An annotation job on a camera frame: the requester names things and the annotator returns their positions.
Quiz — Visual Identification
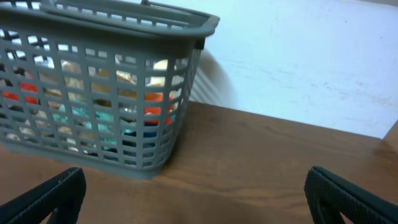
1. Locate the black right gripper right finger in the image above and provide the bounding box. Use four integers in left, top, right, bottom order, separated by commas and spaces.
304, 166, 397, 224

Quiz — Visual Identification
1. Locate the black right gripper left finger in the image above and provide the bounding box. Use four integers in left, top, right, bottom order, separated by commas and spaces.
1, 167, 86, 224

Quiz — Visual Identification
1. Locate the teal snack wrapper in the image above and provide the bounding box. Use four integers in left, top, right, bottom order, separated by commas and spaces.
52, 104, 137, 150

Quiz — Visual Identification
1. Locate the orange cookie package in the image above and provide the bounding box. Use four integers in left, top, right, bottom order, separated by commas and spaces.
1, 82, 174, 125

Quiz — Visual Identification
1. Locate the beige snack bag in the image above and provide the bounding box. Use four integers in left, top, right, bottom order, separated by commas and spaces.
61, 59, 183, 87

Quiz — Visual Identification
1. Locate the grey plastic basket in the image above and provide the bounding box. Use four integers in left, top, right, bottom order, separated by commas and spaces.
1, 0, 220, 179

